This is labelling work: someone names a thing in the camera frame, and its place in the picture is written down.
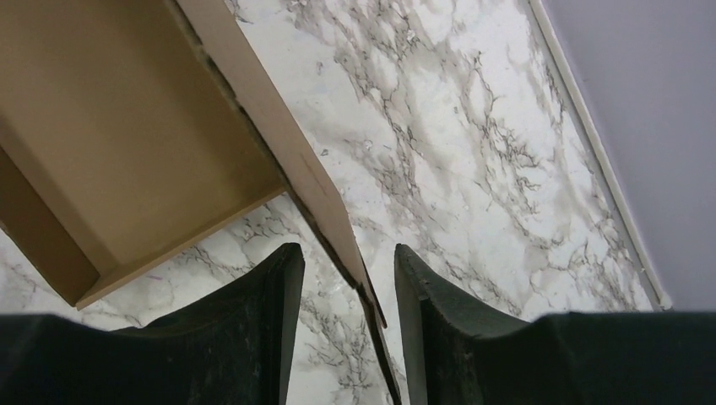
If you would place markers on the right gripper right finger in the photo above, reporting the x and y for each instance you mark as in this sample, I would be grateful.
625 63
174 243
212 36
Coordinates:
459 350

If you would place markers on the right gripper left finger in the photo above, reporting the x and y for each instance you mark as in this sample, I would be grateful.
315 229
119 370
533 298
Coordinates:
233 346

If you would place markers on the brown cardboard box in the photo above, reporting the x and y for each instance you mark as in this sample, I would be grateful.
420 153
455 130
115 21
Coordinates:
131 130

